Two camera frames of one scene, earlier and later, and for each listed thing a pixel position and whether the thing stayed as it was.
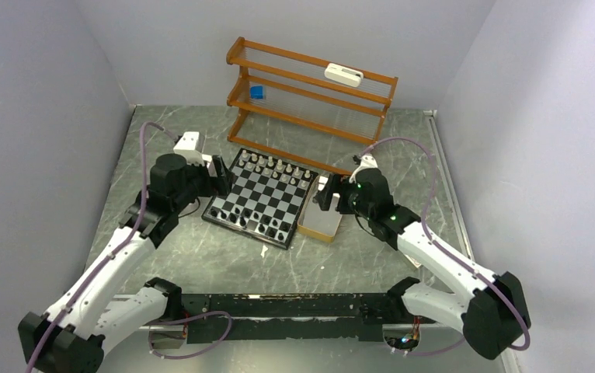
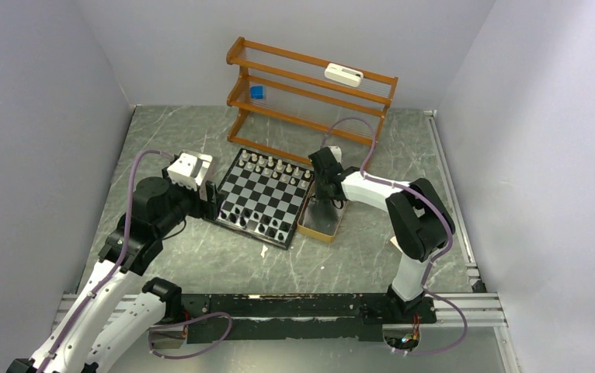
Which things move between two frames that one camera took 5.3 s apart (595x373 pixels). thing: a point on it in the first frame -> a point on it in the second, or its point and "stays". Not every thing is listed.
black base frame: x=312 y=316 stays
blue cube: x=256 y=92 stays
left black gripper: x=217 y=185 -> x=209 y=207
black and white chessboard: x=267 y=198 stays
